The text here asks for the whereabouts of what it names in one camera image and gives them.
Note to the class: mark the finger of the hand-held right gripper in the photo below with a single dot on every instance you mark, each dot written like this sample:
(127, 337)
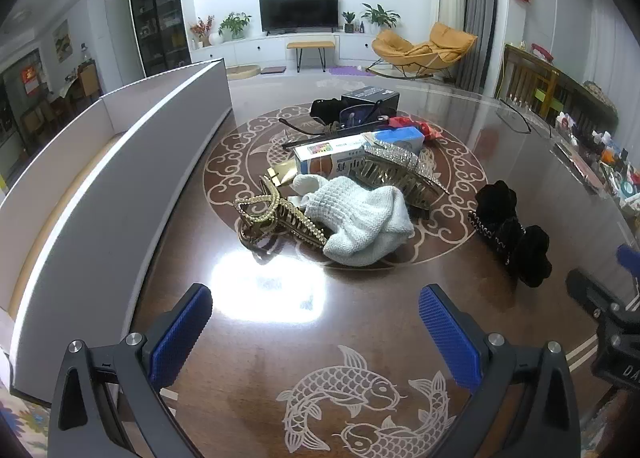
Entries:
(630, 258)
(590, 290)

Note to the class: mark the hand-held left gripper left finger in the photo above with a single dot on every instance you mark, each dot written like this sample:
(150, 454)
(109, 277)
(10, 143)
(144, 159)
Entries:
(180, 333)

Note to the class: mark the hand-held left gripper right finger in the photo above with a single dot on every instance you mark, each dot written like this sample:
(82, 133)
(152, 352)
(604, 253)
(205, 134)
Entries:
(447, 338)

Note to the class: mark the white knitted glove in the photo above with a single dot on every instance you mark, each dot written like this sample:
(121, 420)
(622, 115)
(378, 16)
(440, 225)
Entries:
(360, 218)

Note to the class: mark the gold pearl claw hair clip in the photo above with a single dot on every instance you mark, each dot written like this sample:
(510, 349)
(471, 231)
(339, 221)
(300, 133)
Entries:
(290, 220)

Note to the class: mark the rhinestone claw hair clip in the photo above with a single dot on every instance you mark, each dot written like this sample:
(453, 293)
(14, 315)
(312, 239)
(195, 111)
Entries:
(400, 173)

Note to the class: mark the red snack packet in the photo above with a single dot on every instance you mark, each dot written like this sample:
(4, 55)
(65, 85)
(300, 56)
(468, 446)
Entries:
(425, 130)

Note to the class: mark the blue white ointment box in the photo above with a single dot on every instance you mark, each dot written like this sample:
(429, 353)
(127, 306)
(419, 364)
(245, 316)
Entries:
(340, 148)

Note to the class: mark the dark frame eyeglasses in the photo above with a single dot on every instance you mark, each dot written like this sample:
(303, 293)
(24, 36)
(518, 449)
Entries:
(357, 117)

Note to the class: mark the black printed box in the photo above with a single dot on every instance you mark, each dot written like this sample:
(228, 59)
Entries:
(372, 98)

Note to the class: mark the brown patterned wooden desktop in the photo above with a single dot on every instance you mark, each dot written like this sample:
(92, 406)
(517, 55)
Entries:
(300, 338)

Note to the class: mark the pile of small bottles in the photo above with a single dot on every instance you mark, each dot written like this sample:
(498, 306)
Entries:
(610, 158)

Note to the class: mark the floral cloth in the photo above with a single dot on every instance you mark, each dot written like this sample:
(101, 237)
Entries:
(20, 413)

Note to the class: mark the brown wooden chair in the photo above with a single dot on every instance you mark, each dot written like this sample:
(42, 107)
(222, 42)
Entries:
(525, 78)

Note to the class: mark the beige pet bed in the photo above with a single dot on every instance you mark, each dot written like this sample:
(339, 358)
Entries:
(243, 72)

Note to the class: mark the purple floor mat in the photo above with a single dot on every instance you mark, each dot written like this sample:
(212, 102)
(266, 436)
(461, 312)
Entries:
(350, 71)

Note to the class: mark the white television cabinet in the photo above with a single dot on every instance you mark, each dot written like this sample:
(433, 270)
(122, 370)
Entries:
(250, 50)

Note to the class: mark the orange rocking chair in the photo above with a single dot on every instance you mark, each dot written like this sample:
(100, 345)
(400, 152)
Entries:
(400, 50)

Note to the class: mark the red door poster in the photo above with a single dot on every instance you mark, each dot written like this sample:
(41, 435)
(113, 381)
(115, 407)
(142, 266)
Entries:
(31, 80)

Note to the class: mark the round white vase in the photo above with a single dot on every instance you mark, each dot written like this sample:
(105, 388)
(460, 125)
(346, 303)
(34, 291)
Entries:
(215, 38)

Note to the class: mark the white door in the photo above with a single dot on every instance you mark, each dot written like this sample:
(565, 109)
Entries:
(119, 38)

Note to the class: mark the red flower vase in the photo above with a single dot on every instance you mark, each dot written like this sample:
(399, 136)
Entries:
(200, 28)

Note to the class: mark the bushy green potted plant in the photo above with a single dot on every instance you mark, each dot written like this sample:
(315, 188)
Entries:
(235, 24)

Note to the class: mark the small wooden bench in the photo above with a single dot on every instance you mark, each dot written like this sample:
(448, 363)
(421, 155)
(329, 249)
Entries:
(310, 44)

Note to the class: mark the black glass display cabinet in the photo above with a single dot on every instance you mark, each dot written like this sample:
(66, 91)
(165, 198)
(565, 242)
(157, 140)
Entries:
(160, 13)

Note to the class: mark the large leafy potted plant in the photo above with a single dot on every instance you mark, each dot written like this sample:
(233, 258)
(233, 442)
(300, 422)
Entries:
(380, 15)

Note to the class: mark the small potted plant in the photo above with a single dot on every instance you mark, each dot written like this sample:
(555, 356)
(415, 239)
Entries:
(348, 18)

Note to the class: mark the black flat television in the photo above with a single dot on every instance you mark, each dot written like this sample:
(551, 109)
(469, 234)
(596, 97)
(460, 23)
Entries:
(298, 10)

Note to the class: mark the framed wall picture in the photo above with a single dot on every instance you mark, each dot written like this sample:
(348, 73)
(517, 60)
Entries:
(61, 40)

